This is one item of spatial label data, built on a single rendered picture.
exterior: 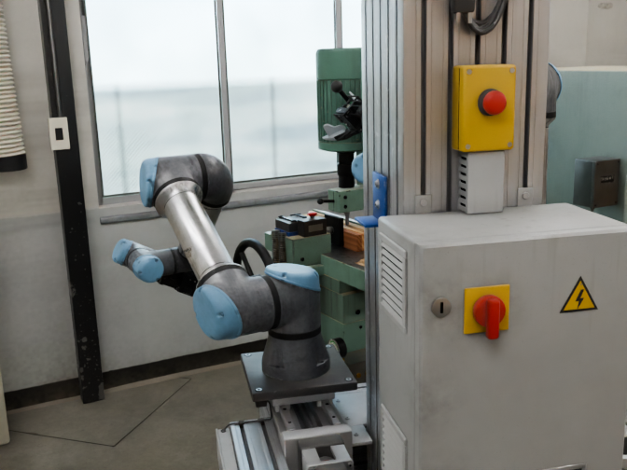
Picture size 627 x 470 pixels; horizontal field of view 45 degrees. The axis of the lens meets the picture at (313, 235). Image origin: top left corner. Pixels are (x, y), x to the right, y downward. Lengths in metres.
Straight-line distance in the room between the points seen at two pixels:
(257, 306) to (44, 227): 1.99
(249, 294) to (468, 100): 0.61
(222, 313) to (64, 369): 2.15
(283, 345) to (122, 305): 2.01
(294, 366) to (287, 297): 0.15
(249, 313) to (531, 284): 0.63
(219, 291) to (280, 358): 0.22
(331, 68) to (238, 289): 0.96
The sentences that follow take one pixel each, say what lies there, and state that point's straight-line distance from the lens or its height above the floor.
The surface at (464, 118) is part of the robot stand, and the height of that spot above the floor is 1.38.
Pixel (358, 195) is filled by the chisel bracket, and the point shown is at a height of 1.05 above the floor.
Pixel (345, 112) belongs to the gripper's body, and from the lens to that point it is 2.07.
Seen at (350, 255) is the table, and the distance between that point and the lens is 2.25.
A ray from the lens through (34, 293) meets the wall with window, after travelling 3.47.
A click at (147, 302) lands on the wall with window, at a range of 3.58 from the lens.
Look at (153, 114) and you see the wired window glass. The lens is 3.52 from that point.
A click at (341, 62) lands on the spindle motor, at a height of 1.46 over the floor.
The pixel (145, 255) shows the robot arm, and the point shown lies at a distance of 2.13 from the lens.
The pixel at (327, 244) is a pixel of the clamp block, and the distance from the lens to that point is 2.28.
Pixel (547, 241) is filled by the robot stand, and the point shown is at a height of 1.22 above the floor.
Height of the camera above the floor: 1.49
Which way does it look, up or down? 13 degrees down
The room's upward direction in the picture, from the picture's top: 2 degrees counter-clockwise
